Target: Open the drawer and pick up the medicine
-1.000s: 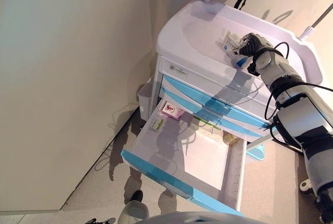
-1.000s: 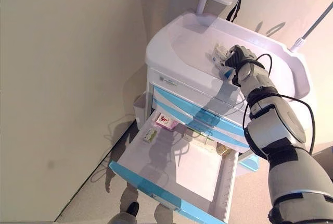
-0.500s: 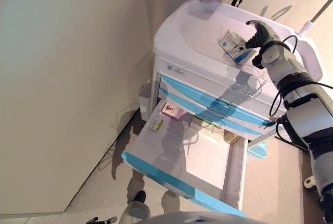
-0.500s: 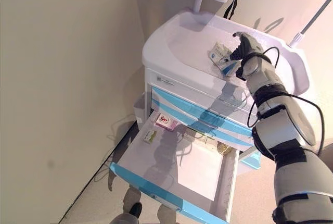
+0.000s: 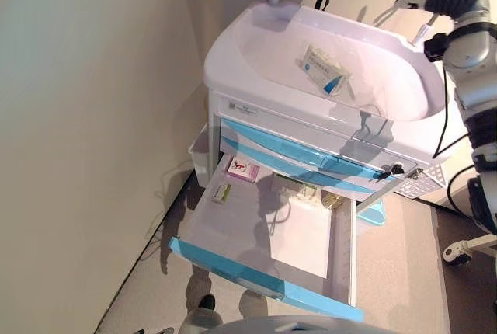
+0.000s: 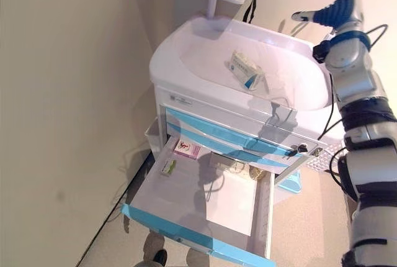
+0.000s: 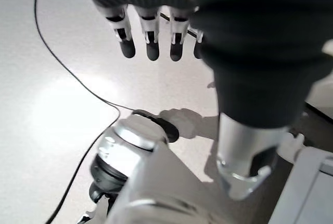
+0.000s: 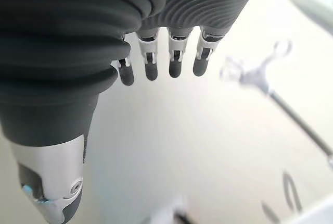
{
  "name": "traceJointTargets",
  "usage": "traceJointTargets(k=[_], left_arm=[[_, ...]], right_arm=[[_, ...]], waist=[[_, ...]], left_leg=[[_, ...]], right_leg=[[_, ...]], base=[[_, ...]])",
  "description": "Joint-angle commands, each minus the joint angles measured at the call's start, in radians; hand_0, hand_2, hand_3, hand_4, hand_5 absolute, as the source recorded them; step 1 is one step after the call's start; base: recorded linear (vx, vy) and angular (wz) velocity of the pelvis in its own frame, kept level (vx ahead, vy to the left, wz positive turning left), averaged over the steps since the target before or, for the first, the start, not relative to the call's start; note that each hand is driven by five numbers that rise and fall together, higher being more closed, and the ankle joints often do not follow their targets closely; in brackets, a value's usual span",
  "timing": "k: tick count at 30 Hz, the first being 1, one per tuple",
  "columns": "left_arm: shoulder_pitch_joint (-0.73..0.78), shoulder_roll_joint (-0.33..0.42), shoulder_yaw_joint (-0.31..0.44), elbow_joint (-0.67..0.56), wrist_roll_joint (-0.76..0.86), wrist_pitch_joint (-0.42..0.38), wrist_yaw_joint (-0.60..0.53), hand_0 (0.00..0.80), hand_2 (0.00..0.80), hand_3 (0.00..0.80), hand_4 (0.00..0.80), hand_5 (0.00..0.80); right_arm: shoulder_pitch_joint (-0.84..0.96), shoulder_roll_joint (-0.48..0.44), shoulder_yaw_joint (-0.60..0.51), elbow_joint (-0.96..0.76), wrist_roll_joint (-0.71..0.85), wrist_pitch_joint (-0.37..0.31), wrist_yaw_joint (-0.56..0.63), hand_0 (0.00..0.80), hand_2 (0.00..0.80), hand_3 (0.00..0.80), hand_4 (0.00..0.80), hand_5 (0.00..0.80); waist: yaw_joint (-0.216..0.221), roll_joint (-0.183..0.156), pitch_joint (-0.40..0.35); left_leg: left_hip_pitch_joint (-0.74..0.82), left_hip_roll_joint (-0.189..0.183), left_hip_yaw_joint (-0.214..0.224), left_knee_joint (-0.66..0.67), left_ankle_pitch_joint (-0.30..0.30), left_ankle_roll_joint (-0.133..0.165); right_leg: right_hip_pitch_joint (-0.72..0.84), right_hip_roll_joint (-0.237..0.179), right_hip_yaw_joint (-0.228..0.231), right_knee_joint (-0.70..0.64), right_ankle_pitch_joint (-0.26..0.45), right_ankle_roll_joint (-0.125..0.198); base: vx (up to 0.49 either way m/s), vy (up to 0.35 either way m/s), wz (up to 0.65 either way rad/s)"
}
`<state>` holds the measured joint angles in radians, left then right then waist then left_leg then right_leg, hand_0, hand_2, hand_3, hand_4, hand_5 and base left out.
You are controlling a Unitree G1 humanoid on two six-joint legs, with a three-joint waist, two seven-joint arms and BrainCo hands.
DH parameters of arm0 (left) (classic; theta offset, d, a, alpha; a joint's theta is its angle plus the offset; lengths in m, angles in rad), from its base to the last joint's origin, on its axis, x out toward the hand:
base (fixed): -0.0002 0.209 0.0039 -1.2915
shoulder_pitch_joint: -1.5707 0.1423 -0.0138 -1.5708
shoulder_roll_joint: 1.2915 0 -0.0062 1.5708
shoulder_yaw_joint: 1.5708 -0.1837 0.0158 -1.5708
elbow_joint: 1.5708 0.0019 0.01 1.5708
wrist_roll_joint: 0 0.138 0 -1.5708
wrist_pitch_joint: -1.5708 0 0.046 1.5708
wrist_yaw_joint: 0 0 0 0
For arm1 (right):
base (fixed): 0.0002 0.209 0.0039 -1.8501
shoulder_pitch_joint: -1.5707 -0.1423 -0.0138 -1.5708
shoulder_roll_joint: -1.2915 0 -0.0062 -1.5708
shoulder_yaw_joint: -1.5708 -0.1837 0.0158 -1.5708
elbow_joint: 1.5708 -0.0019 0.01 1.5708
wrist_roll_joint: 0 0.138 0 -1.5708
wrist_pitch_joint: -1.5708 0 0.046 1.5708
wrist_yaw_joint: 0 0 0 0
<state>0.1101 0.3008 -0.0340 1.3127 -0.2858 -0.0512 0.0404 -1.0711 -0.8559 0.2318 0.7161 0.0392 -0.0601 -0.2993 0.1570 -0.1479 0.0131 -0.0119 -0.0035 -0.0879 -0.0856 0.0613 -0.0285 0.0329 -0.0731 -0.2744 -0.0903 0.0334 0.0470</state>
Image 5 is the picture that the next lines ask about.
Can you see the small green white box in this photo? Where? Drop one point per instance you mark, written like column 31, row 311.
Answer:
column 221, row 194

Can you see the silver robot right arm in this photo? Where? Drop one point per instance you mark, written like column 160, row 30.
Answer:
column 471, row 77

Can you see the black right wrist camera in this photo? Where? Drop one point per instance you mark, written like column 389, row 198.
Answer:
column 435, row 46

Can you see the purple pink medicine box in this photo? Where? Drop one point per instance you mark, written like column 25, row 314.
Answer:
column 242, row 169

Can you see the gold blister packs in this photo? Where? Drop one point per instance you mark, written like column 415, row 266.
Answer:
column 331, row 200

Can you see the white perforated side basket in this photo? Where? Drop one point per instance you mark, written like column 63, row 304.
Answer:
column 421, row 182

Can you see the grey robot left leg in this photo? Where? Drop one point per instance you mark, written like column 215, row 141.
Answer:
column 206, row 312

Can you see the black cart keys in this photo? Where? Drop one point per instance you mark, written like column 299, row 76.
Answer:
column 394, row 171

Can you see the silver cart latch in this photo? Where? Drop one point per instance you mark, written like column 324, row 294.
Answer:
column 415, row 173

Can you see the cream hospital bed frame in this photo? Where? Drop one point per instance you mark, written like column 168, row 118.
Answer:
column 481, row 242

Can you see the white side bin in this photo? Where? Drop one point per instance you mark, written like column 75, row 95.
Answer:
column 200, row 159

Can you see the cart label sticker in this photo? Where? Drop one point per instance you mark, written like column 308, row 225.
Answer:
column 241, row 107

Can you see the bed caster wheel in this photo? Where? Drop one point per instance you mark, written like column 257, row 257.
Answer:
column 456, row 253

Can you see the blue-front cart drawer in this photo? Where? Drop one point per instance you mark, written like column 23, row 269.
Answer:
column 233, row 241
column 272, row 143
column 310, row 172

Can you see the blue white medicine box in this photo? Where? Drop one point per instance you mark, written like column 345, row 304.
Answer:
column 320, row 68

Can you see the white medical cart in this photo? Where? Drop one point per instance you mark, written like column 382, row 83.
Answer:
column 272, row 89

